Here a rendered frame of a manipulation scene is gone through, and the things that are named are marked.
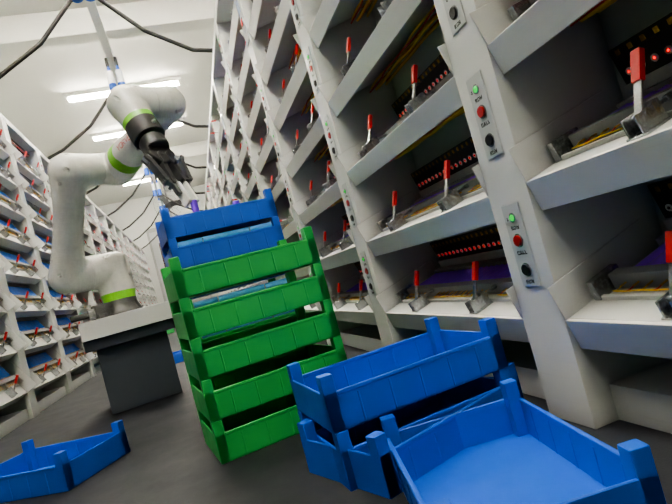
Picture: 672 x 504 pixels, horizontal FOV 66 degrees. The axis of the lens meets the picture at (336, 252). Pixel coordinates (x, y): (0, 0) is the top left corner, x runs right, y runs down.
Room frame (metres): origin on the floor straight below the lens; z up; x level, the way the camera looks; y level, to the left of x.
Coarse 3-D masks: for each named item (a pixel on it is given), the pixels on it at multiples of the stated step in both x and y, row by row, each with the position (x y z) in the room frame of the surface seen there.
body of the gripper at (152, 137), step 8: (144, 136) 1.40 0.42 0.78; (152, 136) 1.40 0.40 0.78; (160, 136) 1.41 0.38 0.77; (144, 144) 1.40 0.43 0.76; (152, 144) 1.40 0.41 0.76; (160, 144) 1.42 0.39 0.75; (168, 144) 1.44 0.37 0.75; (144, 152) 1.41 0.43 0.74; (152, 152) 1.39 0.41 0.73; (160, 160) 1.39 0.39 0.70; (168, 160) 1.41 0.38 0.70
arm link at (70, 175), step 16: (64, 160) 1.69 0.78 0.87; (80, 160) 1.72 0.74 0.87; (96, 160) 1.76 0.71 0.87; (64, 176) 1.69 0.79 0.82; (80, 176) 1.72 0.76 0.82; (96, 176) 1.76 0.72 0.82; (64, 192) 1.72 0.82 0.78; (80, 192) 1.75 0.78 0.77; (64, 208) 1.74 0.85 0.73; (80, 208) 1.78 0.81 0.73; (64, 224) 1.77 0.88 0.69; (80, 224) 1.81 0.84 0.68; (64, 240) 1.80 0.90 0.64; (80, 240) 1.83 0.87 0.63; (64, 256) 1.82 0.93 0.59; (80, 256) 1.86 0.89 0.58; (48, 272) 1.87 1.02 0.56; (64, 272) 1.84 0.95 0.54; (80, 272) 1.87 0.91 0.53; (64, 288) 1.86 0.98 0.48; (80, 288) 1.90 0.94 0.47
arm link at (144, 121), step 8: (136, 120) 1.40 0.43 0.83; (144, 120) 1.41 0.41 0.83; (152, 120) 1.41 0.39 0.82; (128, 128) 1.41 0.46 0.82; (136, 128) 1.40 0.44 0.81; (144, 128) 1.40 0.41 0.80; (152, 128) 1.41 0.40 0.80; (160, 128) 1.43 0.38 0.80; (136, 136) 1.40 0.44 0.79; (136, 144) 1.42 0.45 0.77
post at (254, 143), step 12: (216, 24) 2.72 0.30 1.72; (228, 24) 2.74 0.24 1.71; (228, 36) 2.74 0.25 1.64; (240, 60) 2.74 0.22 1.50; (240, 72) 2.74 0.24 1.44; (252, 96) 2.75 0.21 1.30; (240, 108) 2.73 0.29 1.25; (264, 132) 2.75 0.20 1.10; (252, 144) 2.73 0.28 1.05; (252, 156) 2.72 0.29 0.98; (252, 168) 2.81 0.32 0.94; (264, 168) 2.74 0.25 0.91; (276, 168) 2.75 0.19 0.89; (264, 180) 2.73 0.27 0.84; (276, 204) 2.74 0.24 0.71; (288, 204) 2.76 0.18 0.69; (288, 240) 2.74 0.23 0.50
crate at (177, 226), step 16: (224, 208) 1.37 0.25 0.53; (240, 208) 1.39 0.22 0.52; (256, 208) 1.40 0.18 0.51; (272, 208) 1.42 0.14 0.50; (160, 224) 1.37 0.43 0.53; (176, 224) 1.32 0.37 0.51; (192, 224) 1.33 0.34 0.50; (208, 224) 1.35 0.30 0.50; (224, 224) 1.36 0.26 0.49; (240, 224) 1.39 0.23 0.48; (256, 224) 1.49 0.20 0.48; (160, 240) 1.45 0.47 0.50; (176, 240) 1.37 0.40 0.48
